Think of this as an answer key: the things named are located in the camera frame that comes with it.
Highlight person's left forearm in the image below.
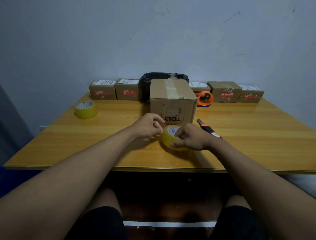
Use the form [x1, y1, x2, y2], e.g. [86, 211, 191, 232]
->
[0, 125, 140, 240]

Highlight person's left hand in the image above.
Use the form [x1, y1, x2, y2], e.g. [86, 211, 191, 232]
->
[133, 113, 165, 139]

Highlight person's leg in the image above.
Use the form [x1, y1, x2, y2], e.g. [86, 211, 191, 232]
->
[85, 188, 123, 216]
[224, 195, 252, 211]

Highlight large brown cardboard box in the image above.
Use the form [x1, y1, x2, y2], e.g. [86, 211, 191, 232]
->
[149, 79, 198, 127]

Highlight person's right hand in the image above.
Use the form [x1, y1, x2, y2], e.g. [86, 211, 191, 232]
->
[170, 123, 214, 151]

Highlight small brown cardboard box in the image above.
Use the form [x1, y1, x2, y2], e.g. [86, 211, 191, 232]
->
[89, 80, 117, 100]
[114, 79, 143, 101]
[237, 85, 265, 103]
[207, 81, 242, 103]
[188, 82, 211, 97]

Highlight yellow packing tape roll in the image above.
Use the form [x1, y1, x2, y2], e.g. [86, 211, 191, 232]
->
[75, 101, 98, 120]
[162, 125, 189, 152]

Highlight white floor tape strip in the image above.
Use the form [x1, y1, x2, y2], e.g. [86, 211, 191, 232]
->
[123, 221, 217, 228]

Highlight person's right leg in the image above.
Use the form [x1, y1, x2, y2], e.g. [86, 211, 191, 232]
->
[224, 195, 252, 211]

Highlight black shorts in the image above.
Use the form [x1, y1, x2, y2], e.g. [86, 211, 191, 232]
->
[65, 205, 270, 240]

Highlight person's left leg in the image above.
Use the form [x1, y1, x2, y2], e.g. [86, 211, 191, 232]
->
[85, 188, 123, 216]

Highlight orange tape dispenser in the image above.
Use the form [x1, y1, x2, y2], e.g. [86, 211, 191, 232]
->
[197, 90, 214, 108]

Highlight person's right forearm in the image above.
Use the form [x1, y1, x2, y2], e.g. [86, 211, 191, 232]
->
[209, 137, 316, 240]

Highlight black plastic wrapped parcel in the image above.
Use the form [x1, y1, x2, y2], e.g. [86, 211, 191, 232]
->
[139, 72, 190, 101]

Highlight orange black utility knife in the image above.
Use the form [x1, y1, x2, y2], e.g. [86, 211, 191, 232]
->
[196, 119, 223, 139]

